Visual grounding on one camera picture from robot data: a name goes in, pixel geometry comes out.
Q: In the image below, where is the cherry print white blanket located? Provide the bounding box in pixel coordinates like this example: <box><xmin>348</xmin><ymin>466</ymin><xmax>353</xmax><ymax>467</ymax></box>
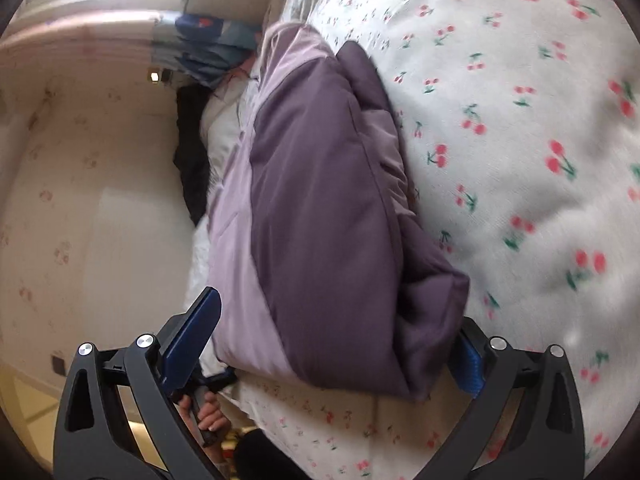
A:
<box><xmin>235</xmin><ymin>0</ymin><xmax>640</xmax><ymax>480</ymax></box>

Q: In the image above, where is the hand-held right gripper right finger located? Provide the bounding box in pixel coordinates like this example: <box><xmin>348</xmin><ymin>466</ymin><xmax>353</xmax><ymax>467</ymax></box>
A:
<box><xmin>415</xmin><ymin>315</ymin><xmax>587</xmax><ymax>480</ymax></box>

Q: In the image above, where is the black cloth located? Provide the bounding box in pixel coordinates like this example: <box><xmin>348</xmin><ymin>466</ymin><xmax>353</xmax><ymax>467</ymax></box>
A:
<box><xmin>172</xmin><ymin>85</ymin><xmax>217</xmax><ymax>227</ymax></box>

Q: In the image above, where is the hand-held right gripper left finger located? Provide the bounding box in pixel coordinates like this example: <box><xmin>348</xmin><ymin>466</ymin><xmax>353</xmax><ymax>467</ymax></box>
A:
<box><xmin>52</xmin><ymin>286</ymin><xmax>223</xmax><ymax>480</ymax></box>

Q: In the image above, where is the two-tone purple garment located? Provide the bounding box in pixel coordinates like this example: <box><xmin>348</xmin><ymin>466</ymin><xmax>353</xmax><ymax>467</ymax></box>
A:
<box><xmin>206</xmin><ymin>22</ymin><xmax>471</xmax><ymax>402</ymax></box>

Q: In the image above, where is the blue patterned pillow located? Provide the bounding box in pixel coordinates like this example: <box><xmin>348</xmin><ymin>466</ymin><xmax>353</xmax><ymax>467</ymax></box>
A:
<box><xmin>150</xmin><ymin>10</ymin><xmax>263</xmax><ymax>88</ymax></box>

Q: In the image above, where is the person's left hand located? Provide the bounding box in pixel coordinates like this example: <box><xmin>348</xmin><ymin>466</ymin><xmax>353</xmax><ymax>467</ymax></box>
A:
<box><xmin>177</xmin><ymin>392</ymin><xmax>234</xmax><ymax>448</ymax></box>

